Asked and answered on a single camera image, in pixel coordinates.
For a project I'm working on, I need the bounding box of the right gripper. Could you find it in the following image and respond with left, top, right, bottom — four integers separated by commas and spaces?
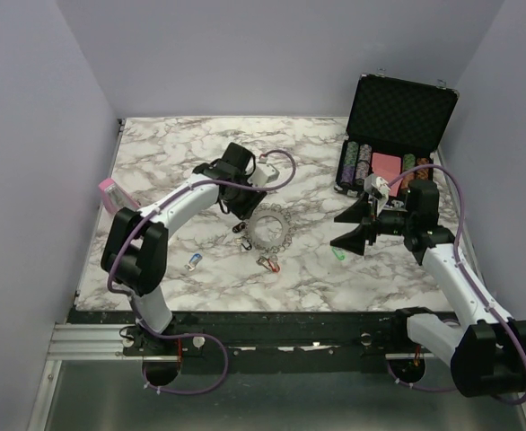
331, 190, 416, 255

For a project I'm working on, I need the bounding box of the metal key ring disc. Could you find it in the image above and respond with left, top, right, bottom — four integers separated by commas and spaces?
243, 204, 294, 253

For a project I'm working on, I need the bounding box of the green tagged key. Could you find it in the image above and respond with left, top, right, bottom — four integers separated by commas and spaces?
331, 247, 346, 261

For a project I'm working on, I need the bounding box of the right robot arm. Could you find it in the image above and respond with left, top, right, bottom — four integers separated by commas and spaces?
330, 174, 526, 397

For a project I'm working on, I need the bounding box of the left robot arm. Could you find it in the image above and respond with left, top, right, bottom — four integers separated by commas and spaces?
101, 143, 279, 355

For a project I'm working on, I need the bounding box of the black key fob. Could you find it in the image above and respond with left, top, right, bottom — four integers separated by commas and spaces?
232, 222, 252, 251

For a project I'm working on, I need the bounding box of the pink playing card deck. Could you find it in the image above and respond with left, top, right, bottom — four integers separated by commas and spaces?
371, 153, 402, 183

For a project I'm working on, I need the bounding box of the red key tag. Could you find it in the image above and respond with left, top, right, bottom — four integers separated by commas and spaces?
257, 255, 281, 273

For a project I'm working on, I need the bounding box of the black poker chip case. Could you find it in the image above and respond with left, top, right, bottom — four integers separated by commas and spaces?
334, 74, 459, 198

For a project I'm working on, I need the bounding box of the pink metronome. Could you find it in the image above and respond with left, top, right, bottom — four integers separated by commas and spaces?
98, 178, 139, 216

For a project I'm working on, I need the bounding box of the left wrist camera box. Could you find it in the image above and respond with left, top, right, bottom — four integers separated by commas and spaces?
247, 156, 279, 188

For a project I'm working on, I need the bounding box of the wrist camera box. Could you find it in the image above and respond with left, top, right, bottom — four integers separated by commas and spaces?
247, 156, 279, 188
364, 173, 390, 214

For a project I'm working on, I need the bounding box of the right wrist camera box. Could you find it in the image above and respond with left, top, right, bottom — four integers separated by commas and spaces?
364, 173, 390, 214

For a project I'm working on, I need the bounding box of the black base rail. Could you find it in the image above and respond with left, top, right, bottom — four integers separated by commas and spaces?
67, 309, 434, 374

